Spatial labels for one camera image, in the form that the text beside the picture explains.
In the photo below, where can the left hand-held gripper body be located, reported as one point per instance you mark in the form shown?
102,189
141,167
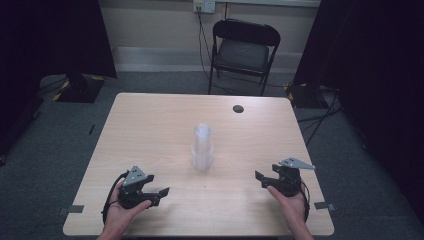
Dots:
131,191

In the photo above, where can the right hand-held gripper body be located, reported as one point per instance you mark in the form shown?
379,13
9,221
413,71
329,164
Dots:
286,180

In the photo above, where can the stack of clear plastic cups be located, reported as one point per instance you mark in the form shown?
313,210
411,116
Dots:
202,150

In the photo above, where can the person's right hand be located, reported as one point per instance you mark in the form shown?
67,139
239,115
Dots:
290,206

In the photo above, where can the person's left hand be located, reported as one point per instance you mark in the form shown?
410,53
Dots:
121,216

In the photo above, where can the grey tape strip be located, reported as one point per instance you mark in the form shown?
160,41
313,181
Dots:
75,209
323,206

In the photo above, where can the black table grommet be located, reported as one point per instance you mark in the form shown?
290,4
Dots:
238,109

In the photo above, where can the black stand base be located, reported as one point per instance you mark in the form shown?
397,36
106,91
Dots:
81,88
305,96

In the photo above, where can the black folding chair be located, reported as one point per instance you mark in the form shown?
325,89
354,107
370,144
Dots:
241,53

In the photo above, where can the dark curtain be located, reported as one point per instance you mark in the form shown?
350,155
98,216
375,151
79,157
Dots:
373,66
46,40

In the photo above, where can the white wall socket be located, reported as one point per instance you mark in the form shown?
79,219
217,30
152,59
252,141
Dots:
204,6

